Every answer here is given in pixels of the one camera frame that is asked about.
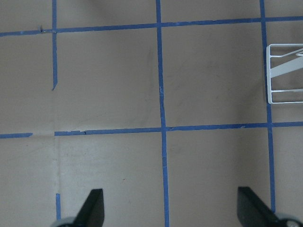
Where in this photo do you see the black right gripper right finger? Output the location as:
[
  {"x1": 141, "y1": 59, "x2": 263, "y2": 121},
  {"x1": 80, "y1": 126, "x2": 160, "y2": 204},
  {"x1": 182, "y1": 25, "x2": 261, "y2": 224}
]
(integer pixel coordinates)
[{"x1": 237, "y1": 187, "x2": 287, "y2": 227}]

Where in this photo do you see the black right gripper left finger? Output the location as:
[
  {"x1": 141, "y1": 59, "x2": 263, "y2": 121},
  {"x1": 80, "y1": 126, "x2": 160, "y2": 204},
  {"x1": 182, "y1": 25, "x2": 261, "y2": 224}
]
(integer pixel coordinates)
[{"x1": 72, "y1": 189, "x2": 105, "y2": 227}]

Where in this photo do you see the white wire cup rack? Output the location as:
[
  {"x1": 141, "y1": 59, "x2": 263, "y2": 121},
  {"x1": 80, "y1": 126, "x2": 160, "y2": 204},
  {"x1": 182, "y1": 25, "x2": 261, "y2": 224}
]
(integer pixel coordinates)
[{"x1": 266, "y1": 44, "x2": 303, "y2": 105}]

